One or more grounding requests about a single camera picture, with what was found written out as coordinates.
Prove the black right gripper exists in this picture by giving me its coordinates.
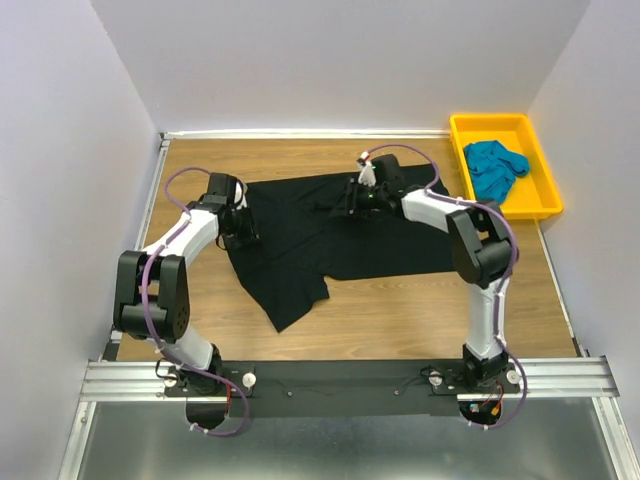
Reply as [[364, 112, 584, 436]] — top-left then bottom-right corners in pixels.
[[327, 176, 387, 222]]

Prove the black t shirt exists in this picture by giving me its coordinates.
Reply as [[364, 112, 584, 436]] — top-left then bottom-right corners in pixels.
[[228, 173, 454, 331]]

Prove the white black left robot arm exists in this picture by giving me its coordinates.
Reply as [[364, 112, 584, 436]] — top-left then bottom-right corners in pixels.
[[113, 167, 259, 396]]

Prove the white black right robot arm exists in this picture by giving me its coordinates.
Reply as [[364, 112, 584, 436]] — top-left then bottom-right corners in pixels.
[[345, 152, 519, 392]]

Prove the teal t shirt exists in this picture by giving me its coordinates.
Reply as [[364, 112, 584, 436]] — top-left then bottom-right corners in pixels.
[[463, 140, 530, 204]]

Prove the yellow plastic bin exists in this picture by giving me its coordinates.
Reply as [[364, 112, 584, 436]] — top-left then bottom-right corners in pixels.
[[449, 113, 563, 221]]

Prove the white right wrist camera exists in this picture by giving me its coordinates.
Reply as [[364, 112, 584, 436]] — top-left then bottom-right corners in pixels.
[[357, 151, 377, 187]]

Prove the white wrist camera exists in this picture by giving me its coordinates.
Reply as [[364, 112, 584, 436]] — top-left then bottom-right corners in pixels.
[[357, 151, 377, 187], [232, 180, 248, 210]]

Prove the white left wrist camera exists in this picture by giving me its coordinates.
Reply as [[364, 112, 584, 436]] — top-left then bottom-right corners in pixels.
[[232, 180, 248, 210]]

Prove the aluminium back edge rail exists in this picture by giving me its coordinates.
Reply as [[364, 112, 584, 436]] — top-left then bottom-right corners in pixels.
[[160, 128, 450, 141]]

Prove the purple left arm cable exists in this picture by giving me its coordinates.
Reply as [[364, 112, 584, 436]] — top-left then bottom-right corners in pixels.
[[140, 167, 251, 438]]

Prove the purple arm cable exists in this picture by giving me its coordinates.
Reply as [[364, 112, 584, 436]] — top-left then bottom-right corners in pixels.
[[140, 167, 251, 438], [362, 143, 529, 431]]

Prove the black mounting base plate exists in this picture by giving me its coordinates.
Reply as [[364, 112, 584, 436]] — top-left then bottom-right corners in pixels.
[[161, 359, 520, 424]]

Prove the aluminium left side rail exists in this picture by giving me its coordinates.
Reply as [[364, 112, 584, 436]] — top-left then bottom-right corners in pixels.
[[101, 132, 171, 362]]

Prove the aluminium front frame rail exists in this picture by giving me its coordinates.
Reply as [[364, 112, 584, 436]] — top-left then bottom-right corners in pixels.
[[80, 357, 619, 402]]

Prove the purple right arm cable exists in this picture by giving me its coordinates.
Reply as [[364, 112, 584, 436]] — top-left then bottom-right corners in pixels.
[[362, 143, 529, 431]]

